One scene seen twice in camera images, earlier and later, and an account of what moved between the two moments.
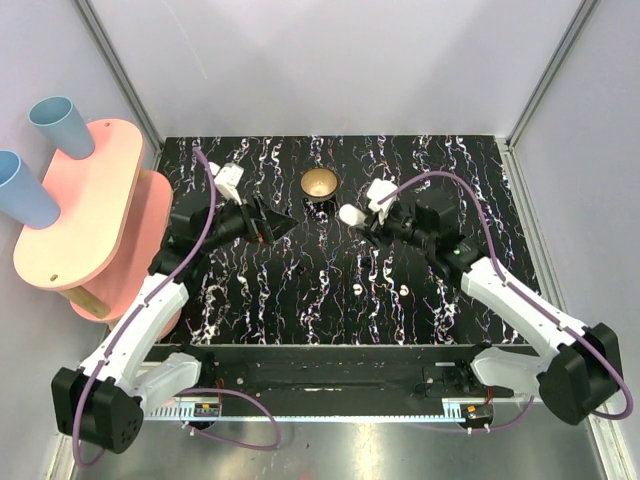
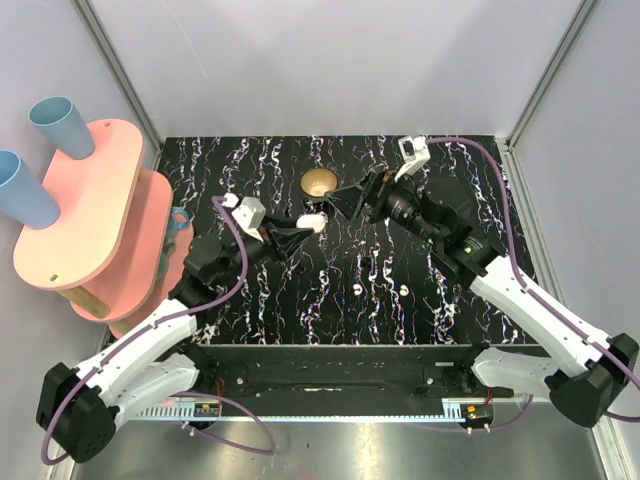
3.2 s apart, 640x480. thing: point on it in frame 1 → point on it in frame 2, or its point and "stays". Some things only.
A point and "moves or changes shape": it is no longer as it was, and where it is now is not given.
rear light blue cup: (60, 123) stays
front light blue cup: (24, 196) stays
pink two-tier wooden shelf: (100, 252) stays
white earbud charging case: (351, 215) moves or changes shape
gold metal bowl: (319, 184) stays
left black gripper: (256, 223) → (270, 240)
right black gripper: (375, 233) → (348, 200)
